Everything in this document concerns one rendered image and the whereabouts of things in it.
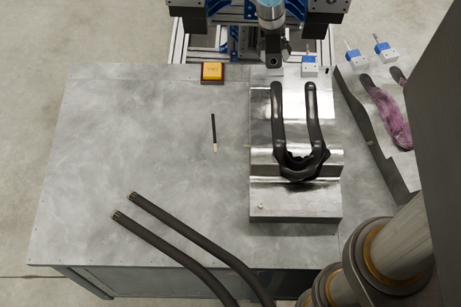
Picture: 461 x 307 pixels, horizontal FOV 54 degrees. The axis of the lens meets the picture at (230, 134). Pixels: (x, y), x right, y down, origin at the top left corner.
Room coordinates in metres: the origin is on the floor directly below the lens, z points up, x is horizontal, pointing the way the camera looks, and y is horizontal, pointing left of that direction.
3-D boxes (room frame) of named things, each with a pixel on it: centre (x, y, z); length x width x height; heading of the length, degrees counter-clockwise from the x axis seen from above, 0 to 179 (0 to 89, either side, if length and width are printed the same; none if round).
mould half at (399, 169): (0.73, -0.55, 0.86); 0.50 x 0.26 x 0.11; 16
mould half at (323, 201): (0.65, -0.19, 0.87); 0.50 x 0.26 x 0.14; 179
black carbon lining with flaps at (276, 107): (0.67, -0.20, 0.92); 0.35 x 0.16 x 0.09; 179
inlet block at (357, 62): (0.97, -0.41, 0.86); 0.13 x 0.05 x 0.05; 16
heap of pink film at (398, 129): (0.73, -0.54, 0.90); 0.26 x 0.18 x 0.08; 16
